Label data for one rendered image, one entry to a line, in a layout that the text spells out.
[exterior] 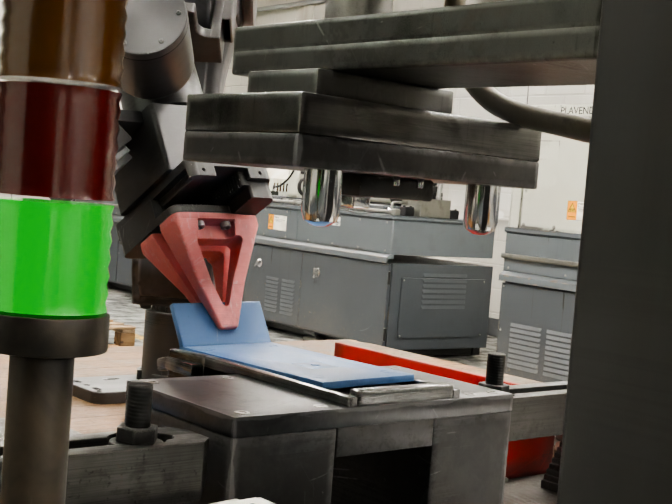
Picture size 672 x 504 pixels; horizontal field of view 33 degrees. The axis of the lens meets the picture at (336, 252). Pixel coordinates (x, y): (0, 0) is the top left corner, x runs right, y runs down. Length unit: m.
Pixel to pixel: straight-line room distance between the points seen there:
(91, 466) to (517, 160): 0.30
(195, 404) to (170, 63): 0.26
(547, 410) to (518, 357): 5.91
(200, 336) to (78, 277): 0.39
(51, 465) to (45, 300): 0.05
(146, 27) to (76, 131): 0.38
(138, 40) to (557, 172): 5.87
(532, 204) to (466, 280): 1.47
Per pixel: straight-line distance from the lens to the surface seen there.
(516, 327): 6.67
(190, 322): 0.73
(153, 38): 0.72
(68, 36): 0.35
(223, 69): 1.06
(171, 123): 0.76
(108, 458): 0.51
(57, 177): 0.35
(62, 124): 0.35
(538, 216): 6.61
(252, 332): 0.75
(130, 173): 0.77
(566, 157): 6.50
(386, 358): 0.98
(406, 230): 7.58
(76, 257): 0.35
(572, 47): 0.48
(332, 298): 7.99
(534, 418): 0.75
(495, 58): 0.51
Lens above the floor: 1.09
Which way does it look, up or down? 3 degrees down
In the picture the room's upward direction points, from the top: 5 degrees clockwise
